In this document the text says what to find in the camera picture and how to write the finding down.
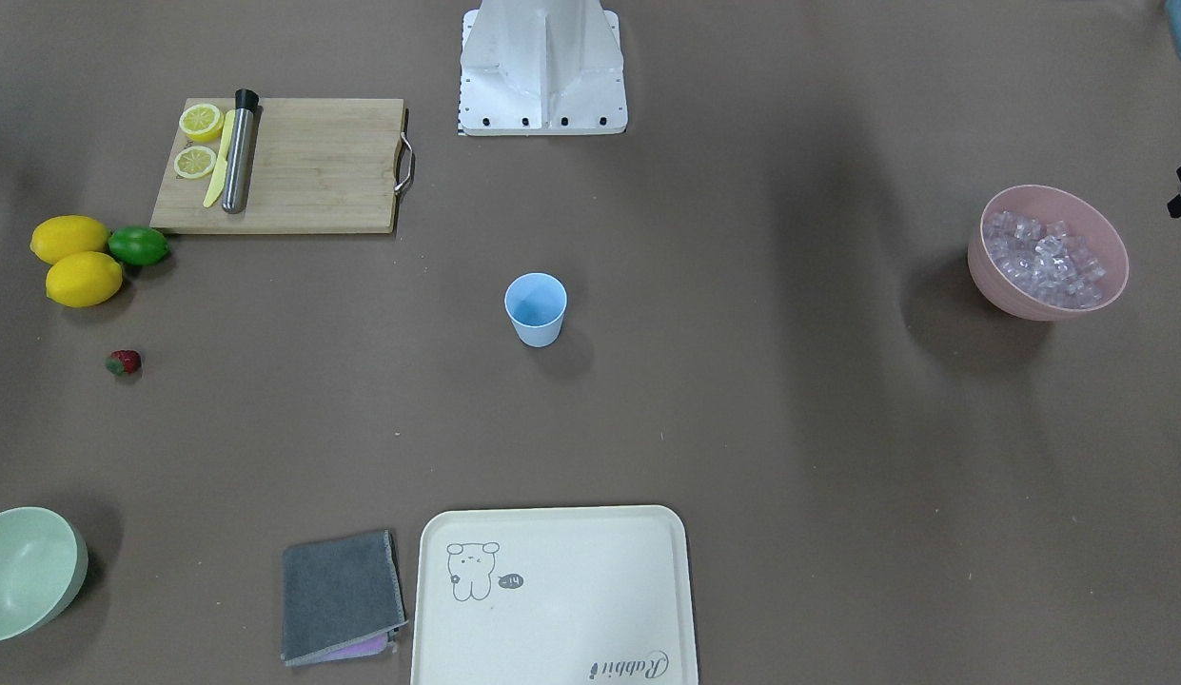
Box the green lime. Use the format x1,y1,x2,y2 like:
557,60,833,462
107,226,169,267

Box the lemon half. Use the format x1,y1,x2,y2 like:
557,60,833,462
178,103,226,144
172,145,217,181

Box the clear ice cubes pile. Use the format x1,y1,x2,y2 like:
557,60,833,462
981,211,1107,309

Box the pink bowl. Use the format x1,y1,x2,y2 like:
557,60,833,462
967,184,1130,322

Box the light blue plastic cup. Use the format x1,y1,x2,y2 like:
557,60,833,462
503,272,568,348

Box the yellow plastic knife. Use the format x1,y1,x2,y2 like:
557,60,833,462
203,109,236,207

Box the cream rabbit tray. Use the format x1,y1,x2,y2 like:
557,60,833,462
410,504,699,684

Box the yellow lemon lower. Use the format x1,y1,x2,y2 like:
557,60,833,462
45,252,124,308

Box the grey folded cloth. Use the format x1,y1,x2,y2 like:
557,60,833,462
280,529,407,667

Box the bamboo cutting board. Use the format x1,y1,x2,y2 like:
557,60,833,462
149,97,415,235

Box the lemon half lower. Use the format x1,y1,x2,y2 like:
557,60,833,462
172,145,217,181

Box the steel muddler black tip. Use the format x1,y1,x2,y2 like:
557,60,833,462
222,89,260,214

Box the lemon half upper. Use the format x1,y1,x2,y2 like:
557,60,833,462
178,103,226,144

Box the yellow lemon upper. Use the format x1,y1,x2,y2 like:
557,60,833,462
30,214,107,265

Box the yellow lemon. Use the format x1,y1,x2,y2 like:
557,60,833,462
45,252,124,308
30,214,107,265

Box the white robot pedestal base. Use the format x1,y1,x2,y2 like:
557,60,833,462
457,1,629,136

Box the mint green bowl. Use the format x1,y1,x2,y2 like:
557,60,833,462
0,505,89,641

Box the red strawberry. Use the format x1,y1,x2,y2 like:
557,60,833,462
106,348,142,377

